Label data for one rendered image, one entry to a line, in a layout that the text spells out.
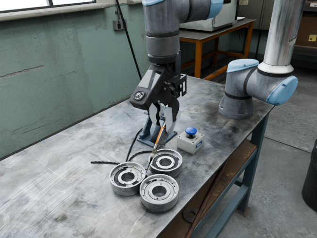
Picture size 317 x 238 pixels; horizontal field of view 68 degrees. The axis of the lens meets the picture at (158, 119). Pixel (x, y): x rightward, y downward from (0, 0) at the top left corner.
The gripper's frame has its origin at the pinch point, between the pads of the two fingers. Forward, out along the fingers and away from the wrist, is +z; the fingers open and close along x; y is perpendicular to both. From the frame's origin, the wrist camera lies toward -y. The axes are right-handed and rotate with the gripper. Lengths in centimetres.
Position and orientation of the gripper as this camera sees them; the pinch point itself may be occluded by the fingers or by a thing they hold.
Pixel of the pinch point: (162, 130)
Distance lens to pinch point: 63.3
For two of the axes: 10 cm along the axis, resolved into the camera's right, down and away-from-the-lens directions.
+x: -8.3, -2.4, 5.0
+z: 0.6, 8.6, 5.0
